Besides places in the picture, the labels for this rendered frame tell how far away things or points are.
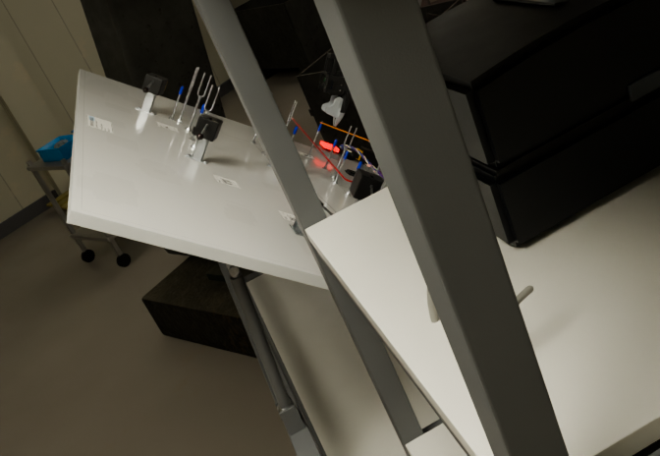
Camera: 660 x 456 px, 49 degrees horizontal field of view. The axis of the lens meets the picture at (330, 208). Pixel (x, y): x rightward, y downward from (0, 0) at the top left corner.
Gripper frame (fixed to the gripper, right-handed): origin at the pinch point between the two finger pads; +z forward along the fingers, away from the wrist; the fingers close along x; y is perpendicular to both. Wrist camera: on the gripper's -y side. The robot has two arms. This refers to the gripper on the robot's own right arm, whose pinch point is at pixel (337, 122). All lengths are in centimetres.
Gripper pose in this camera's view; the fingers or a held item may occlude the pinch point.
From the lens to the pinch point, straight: 220.9
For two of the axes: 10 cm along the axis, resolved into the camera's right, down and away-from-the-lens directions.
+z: -2.1, 9.4, 2.7
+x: 3.0, 3.2, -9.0
